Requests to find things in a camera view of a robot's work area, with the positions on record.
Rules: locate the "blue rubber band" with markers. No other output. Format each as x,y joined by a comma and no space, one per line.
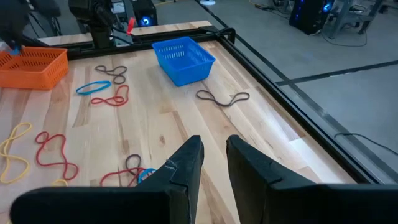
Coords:
15,51
77,91
146,170

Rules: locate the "black aluminium table frame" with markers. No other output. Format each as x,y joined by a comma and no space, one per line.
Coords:
317,137

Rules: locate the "blue plastic basket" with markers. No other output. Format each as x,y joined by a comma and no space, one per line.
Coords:
189,73

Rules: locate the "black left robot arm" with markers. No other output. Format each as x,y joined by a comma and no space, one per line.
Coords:
101,28

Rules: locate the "yellow rubber band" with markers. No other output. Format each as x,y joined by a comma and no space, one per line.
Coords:
59,180
5,155

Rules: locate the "brown rubber band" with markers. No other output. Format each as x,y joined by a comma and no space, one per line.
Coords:
115,75
127,161
223,104

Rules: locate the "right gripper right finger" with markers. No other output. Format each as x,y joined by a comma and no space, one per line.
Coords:
311,205

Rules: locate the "black computer tower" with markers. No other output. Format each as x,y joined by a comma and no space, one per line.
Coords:
306,17
144,12

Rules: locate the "red tag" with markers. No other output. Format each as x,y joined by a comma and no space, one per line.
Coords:
130,26

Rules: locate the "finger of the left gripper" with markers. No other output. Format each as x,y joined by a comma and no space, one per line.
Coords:
8,42
18,40

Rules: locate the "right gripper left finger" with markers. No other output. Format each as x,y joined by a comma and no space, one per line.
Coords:
124,205

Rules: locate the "black frame bracket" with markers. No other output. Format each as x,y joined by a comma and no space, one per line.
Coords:
228,32

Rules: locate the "orange plastic basket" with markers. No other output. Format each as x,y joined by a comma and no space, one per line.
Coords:
34,77

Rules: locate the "grey metal desk legs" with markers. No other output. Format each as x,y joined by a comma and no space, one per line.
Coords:
342,18

